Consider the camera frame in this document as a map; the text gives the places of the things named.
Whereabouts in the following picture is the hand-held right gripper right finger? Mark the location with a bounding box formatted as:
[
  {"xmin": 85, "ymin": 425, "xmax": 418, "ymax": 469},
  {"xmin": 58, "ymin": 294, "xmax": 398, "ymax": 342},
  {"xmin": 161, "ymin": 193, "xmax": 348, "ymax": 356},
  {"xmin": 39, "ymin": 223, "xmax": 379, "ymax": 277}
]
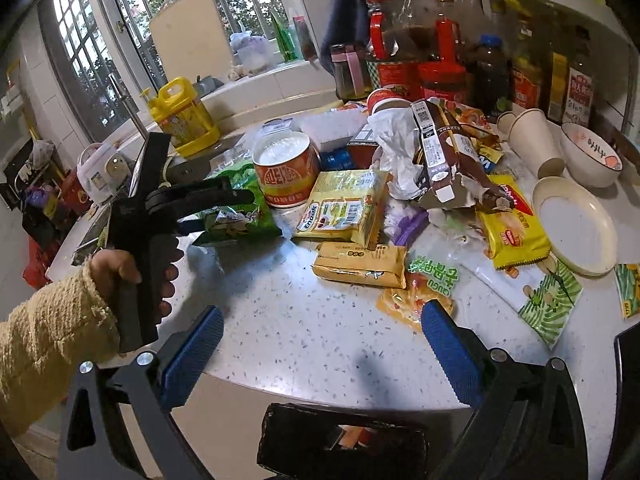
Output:
[{"xmin": 421, "ymin": 300, "xmax": 590, "ymax": 480}]

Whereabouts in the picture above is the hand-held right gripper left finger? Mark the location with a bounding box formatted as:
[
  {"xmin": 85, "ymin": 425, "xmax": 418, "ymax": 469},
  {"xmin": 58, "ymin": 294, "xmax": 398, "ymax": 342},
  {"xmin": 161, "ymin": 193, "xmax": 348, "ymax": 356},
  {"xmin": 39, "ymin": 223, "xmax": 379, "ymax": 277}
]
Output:
[{"xmin": 56, "ymin": 305, "xmax": 225, "ymax": 480}]

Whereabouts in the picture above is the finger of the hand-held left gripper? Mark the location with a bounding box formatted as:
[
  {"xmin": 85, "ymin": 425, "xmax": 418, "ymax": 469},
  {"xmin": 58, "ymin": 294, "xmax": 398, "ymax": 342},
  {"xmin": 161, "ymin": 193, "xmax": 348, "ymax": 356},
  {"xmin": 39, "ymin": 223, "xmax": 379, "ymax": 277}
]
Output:
[
  {"xmin": 172, "ymin": 214, "xmax": 208, "ymax": 236},
  {"xmin": 159, "ymin": 180, "xmax": 257, "ymax": 212}
]

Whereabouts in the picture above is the green snack packet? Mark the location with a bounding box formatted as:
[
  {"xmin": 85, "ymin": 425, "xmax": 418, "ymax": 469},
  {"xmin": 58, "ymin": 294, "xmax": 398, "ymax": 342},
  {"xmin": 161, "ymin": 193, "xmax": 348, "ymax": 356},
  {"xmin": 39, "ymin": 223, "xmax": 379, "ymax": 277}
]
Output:
[{"xmin": 192, "ymin": 160, "xmax": 284, "ymax": 247}]

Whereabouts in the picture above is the black bin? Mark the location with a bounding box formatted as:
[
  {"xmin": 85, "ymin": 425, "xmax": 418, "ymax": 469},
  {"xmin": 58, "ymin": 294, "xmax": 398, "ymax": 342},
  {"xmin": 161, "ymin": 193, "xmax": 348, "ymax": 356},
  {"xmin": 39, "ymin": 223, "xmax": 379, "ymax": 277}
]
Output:
[{"xmin": 256, "ymin": 402, "xmax": 431, "ymax": 480}]

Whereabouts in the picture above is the person's left forearm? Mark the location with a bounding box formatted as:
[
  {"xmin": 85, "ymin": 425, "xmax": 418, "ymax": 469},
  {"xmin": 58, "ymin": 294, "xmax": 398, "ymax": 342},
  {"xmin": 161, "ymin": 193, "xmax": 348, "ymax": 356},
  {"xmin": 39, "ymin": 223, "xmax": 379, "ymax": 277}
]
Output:
[{"xmin": 0, "ymin": 259, "xmax": 122, "ymax": 438}]

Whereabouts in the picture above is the person's left hand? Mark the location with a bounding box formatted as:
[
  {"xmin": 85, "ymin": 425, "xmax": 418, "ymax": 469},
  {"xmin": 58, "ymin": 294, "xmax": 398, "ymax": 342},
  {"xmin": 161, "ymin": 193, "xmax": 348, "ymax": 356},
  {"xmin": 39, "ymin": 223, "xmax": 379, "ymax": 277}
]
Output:
[{"xmin": 89, "ymin": 249, "xmax": 180, "ymax": 331}]

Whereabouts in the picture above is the steel sink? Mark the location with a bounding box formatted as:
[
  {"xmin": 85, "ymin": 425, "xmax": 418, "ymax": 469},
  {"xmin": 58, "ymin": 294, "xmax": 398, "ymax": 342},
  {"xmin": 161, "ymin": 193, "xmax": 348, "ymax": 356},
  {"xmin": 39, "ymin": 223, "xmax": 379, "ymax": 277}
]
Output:
[{"xmin": 70, "ymin": 205, "xmax": 114, "ymax": 267}]

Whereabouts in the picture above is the orange flat packet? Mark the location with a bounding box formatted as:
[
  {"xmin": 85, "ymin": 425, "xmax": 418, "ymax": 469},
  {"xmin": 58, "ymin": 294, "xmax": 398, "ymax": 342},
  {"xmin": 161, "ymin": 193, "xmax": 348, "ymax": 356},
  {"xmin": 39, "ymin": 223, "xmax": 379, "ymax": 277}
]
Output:
[{"xmin": 377, "ymin": 280, "xmax": 456, "ymax": 334}]

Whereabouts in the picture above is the orange instant noodle cup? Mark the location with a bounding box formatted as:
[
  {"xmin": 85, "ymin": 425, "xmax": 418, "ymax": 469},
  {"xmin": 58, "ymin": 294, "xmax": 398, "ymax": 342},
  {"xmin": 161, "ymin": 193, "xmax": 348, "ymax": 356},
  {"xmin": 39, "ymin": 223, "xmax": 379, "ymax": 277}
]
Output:
[{"xmin": 251, "ymin": 131, "xmax": 321, "ymax": 209}]

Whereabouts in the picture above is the yellow detergent jug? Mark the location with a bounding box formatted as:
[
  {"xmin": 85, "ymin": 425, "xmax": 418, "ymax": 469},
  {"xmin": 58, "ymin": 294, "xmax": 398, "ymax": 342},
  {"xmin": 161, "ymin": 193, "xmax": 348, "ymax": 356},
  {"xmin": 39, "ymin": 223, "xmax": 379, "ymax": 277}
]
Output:
[{"xmin": 141, "ymin": 77, "xmax": 222, "ymax": 158}]

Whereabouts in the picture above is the white rice cooker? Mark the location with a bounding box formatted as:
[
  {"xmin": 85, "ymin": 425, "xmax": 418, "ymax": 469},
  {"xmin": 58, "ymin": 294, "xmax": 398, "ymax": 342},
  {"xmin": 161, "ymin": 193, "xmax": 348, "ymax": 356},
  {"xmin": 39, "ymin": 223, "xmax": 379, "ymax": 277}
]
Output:
[{"xmin": 75, "ymin": 142, "xmax": 139, "ymax": 206}]

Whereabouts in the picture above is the clear packet with green print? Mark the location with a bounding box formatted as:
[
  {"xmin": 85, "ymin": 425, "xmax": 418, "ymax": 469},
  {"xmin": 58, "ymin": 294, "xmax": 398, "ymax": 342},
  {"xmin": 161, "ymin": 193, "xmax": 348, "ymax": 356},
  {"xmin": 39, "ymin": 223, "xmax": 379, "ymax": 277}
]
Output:
[{"xmin": 405, "ymin": 240, "xmax": 501, "ymax": 311}]

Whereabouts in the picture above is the leaf-print snack packet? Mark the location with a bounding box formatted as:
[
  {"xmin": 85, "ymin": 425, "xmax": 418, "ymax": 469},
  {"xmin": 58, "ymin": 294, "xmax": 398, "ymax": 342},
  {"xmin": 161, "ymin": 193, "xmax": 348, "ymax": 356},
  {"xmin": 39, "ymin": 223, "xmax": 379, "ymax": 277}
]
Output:
[{"xmin": 465, "ymin": 255, "xmax": 585, "ymax": 351}]

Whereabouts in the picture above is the red plastic bag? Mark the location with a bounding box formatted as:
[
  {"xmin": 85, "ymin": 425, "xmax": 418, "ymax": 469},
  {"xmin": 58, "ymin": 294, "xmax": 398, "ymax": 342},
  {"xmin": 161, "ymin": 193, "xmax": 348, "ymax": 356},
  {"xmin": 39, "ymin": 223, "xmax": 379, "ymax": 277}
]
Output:
[{"xmin": 22, "ymin": 237, "xmax": 63, "ymax": 291}]

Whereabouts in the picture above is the steel faucet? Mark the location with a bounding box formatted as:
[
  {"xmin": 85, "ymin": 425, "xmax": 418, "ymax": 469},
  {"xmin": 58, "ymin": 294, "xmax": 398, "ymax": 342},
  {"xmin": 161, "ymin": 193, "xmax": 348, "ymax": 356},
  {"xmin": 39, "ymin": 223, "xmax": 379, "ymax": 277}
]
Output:
[{"xmin": 107, "ymin": 72, "xmax": 151, "ymax": 142}]

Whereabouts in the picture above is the yellow biscuit packet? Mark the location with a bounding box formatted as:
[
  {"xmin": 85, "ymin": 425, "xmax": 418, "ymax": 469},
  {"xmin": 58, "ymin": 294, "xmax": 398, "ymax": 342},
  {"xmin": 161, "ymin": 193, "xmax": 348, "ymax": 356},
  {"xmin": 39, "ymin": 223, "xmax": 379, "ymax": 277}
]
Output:
[{"xmin": 313, "ymin": 241, "xmax": 409, "ymax": 290}]

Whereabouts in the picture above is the blue and white packet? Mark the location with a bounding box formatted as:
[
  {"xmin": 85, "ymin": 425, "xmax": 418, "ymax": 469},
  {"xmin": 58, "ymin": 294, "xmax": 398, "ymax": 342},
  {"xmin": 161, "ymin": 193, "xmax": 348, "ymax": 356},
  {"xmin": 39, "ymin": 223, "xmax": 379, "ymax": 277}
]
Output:
[{"xmin": 319, "ymin": 149, "xmax": 357, "ymax": 171}]

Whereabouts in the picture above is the yellow and red snack packet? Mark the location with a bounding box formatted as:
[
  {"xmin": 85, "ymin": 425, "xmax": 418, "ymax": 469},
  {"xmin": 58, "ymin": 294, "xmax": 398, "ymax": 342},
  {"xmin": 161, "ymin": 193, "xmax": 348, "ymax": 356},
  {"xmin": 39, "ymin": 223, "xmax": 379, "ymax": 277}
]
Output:
[{"xmin": 475, "ymin": 174, "xmax": 551, "ymax": 274}]

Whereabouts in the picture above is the purple wrapper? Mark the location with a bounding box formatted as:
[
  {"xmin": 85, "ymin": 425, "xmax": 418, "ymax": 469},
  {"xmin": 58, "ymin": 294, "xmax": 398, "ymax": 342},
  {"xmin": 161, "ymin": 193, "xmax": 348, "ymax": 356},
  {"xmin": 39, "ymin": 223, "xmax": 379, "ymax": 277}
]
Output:
[{"xmin": 387, "ymin": 207, "xmax": 431, "ymax": 246}]

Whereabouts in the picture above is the purple bag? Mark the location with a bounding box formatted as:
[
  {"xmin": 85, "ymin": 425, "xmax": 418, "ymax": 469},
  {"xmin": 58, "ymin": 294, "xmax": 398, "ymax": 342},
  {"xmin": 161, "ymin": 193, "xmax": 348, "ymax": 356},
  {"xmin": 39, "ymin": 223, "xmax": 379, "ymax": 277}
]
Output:
[{"xmin": 229, "ymin": 30, "xmax": 279, "ymax": 79}]

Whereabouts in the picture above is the dark red box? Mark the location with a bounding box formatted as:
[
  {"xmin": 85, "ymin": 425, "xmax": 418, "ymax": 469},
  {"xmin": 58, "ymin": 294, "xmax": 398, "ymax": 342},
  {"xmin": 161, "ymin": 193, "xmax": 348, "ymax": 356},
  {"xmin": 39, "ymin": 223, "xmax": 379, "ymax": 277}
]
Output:
[{"xmin": 346, "ymin": 127, "xmax": 383, "ymax": 171}]

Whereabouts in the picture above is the cream cutting board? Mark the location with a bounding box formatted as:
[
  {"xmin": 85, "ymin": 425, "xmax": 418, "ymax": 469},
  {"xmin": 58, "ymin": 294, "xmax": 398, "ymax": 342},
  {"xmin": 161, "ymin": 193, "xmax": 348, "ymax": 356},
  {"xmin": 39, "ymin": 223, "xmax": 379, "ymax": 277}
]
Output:
[{"xmin": 149, "ymin": 0, "xmax": 235, "ymax": 84}]

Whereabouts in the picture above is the green bottle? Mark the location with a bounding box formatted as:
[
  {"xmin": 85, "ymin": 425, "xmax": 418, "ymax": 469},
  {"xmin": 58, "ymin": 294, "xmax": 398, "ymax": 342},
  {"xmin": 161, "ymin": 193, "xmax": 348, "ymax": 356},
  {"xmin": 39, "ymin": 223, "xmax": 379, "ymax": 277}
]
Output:
[{"xmin": 270, "ymin": 10, "xmax": 301, "ymax": 61}]

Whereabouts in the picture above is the white plate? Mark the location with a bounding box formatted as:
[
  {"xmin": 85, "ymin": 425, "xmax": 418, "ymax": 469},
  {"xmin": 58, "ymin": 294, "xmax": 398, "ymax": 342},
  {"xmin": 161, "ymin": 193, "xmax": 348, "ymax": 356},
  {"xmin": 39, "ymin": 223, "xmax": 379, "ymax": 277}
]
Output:
[{"xmin": 531, "ymin": 176, "xmax": 619, "ymax": 277}]

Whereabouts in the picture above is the black panel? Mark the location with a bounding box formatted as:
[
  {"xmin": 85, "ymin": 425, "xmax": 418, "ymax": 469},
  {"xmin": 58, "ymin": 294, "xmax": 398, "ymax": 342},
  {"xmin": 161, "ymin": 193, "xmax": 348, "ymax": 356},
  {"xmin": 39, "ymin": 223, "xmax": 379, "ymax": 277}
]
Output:
[{"xmin": 612, "ymin": 327, "xmax": 640, "ymax": 461}]

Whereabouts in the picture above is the green striped packet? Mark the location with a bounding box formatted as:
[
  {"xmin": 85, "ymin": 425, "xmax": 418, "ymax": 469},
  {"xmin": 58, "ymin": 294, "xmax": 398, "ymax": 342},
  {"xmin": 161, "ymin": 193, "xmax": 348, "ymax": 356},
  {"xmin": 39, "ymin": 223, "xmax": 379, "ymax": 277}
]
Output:
[{"xmin": 614, "ymin": 262, "xmax": 640, "ymax": 321}]

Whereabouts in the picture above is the crumpled white tissue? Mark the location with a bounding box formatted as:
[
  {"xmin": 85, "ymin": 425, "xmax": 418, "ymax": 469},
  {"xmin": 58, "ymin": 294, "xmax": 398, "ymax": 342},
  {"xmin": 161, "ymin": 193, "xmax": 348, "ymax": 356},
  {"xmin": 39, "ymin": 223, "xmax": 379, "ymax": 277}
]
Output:
[{"xmin": 369, "ymin": 107, "xmax": 436, "ymax": 202}]

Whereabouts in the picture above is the torn brown carton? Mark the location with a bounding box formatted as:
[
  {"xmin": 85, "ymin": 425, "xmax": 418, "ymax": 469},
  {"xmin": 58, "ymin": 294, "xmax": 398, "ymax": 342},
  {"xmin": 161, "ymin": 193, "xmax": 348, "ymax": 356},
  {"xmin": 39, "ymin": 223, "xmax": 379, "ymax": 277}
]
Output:
[{"xmin": 410, "ymin": 100, "xmax": 516, "ymax": 211}]

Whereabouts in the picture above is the red-rimmed cup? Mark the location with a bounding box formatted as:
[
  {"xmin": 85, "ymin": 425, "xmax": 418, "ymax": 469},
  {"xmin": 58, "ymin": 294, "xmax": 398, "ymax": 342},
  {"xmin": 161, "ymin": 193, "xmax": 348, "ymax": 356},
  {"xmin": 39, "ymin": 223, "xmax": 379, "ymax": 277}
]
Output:
[{"xmin": 367, "ymin": 89, "xmax": 416, "ymax": 114}]

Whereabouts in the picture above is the small yellow sachet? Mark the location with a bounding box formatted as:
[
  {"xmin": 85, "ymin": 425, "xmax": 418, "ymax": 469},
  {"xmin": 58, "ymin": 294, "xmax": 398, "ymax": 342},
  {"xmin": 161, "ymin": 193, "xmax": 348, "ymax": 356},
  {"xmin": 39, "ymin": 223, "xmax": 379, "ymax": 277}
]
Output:
[{"xmin": 475, "ymin": 140, "xmax": 504, "ymax": 164}]

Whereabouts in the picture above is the barred window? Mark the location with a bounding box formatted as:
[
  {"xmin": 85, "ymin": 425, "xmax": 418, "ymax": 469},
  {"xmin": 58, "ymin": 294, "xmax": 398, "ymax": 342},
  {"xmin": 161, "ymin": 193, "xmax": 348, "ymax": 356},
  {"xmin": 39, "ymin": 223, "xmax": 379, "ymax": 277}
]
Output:
[{"xmin": 37, "ymin": 0, "xmax": 301, "ymax": 131}]

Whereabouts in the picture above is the blue cloth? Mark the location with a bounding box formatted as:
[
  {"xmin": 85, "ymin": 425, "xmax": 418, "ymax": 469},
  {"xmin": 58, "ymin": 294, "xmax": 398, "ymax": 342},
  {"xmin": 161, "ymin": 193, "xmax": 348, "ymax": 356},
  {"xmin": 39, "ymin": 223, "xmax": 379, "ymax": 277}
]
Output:
[{"xmin": 320, "ymin": 0, "xmax": 371, "ymax": 76}]

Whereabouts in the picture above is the red can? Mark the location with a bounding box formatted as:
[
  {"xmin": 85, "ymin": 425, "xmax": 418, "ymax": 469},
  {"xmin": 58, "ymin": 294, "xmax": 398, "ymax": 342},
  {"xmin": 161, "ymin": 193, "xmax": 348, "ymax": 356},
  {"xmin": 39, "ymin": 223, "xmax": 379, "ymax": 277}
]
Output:
[{"xmin": 367, "ymin": 57, "xmax": 424, "ymax": 101}]

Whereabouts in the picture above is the white paper cup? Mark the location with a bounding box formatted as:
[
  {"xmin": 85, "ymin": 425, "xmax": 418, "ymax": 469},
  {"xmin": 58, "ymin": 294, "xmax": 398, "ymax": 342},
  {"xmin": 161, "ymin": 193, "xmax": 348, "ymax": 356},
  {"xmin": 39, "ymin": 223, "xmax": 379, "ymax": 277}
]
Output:
[
  {"xmin": 496, "ymin": 110, "xmax": 519, "ymax": 137},
  {"xmin": 507, "ymin": 109, "xmax": 566, "ymax": 180}
]

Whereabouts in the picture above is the white ceramic bowl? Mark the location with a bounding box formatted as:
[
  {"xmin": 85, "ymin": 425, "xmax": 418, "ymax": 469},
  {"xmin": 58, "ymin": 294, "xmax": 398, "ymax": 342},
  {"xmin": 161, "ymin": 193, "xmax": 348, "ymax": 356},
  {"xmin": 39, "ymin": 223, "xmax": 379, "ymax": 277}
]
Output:
[{"xmin": 560, "ymin": 122, "xmax": 625, "ymax": 189}]

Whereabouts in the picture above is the orange noodle packet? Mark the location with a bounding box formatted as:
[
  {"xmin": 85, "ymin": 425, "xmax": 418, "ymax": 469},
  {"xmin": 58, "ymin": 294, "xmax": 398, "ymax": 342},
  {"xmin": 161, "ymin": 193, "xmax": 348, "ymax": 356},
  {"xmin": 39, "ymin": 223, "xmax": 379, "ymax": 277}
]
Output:
[{"xmin": 435, "ymin": 97, "xmax": 501, "ymax": 146}]

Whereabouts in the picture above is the soy sauce bottle red cap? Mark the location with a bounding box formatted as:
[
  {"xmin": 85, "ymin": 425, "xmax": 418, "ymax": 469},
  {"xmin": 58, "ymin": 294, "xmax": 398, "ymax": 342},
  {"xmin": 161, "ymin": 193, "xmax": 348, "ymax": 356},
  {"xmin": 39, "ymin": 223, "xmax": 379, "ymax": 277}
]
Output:
[{"xmin": 367, "ymin": 0, "xmax": 417, "ymax": 61}]

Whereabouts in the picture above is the red-lid sauce jar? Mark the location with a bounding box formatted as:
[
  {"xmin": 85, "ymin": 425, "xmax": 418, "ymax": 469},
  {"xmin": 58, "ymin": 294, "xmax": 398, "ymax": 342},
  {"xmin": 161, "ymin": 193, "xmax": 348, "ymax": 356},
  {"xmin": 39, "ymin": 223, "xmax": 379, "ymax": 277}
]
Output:
[{"xmin": 417, "ymin": 60, "xmax": 469, "ymax": 106}]

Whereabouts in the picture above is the oil bottle yellow label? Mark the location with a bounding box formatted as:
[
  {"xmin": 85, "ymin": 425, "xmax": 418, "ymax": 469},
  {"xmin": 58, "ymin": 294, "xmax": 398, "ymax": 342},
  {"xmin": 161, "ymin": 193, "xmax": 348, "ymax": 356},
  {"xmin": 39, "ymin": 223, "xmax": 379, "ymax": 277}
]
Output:
[{"xmin": 510, "ymin": 20, "xmax": 546, "ymax": 111}]

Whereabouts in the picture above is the dark bottle with blue cap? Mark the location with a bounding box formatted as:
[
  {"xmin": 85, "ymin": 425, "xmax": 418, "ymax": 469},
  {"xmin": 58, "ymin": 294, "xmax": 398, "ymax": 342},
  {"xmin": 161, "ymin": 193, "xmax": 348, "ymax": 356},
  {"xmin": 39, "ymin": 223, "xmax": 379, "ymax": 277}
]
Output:
[{"xmin": 472, "ymin": 34, "xmax": 511, "ymax": 111}]

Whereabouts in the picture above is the dark slim bottle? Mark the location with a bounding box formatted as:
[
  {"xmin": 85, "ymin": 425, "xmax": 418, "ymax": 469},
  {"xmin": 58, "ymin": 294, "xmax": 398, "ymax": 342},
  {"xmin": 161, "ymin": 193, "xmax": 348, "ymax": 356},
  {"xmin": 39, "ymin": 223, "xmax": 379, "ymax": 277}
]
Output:
[{"xmin": 545, "ymin": 10, "xmax": 571, "ymax": 124}]

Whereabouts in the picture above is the clear plastic bag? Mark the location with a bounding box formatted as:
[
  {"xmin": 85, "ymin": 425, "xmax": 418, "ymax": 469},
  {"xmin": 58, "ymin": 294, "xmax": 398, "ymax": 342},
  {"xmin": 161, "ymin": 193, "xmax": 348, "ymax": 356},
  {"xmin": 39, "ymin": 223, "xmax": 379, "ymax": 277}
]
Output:
[{"xmin": 345, "ymin": 0, "xmax": 453, "ymax": 53}]

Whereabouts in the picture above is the bottle with white-red label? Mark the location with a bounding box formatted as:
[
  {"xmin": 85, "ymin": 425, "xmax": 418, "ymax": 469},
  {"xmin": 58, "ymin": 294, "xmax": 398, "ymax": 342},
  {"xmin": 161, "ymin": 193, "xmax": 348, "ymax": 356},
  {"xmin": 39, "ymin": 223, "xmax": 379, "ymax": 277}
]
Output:
[{"xmin": 567, "ymin": 25, "xmax": 596, "ymax": 126}]

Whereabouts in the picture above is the jar with pink handle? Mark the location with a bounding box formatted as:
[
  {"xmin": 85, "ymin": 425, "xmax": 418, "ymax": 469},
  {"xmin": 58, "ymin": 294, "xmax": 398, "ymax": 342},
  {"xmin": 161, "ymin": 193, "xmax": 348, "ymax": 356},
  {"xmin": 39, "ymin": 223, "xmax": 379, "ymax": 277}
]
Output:
[{"xmin": 330, "ymin": 44, "xmax": 374, "ymax": 101}]

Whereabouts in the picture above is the dark bottle with red handle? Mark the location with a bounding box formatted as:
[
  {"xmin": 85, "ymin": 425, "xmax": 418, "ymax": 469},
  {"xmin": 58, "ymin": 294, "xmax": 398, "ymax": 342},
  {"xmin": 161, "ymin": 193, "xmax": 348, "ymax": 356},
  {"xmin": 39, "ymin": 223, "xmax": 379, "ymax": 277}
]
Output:
[{"xmin": 432, "ymin": 0, "xmax": 464, "ymax": 66}]

